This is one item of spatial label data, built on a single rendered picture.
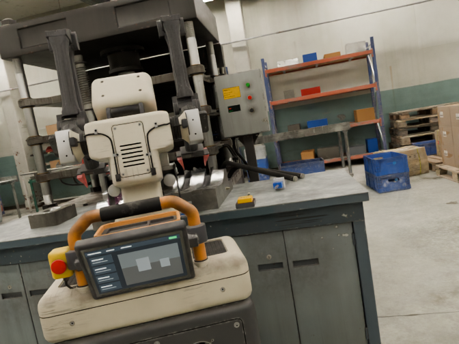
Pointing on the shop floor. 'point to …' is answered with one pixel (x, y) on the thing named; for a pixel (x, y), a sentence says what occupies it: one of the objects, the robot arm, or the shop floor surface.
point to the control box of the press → (243, 111)
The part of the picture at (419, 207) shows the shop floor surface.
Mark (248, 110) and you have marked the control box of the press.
